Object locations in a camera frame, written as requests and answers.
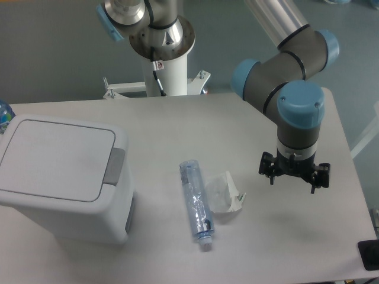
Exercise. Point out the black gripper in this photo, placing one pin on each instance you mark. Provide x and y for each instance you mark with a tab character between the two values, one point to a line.
295	162

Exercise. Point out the white plastic trash can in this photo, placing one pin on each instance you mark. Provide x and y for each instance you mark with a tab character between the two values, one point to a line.
69	176

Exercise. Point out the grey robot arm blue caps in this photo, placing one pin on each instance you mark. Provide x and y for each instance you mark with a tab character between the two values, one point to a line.
278	88

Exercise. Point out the crumpled white paper wrapper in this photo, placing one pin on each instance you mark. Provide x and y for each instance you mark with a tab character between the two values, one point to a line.
223	196

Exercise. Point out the crushed clear plastic bottle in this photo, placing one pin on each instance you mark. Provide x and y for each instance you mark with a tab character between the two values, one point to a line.
198	210

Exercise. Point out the black device at table edge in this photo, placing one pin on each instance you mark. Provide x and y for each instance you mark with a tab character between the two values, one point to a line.
368	250

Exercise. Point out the water bottle blue label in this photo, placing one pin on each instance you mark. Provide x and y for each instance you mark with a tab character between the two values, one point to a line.
6	115

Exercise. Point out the white frame at right edge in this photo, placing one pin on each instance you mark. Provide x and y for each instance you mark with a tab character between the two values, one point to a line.
367	135

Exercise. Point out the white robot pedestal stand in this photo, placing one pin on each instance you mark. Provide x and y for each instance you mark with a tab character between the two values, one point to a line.
164	57

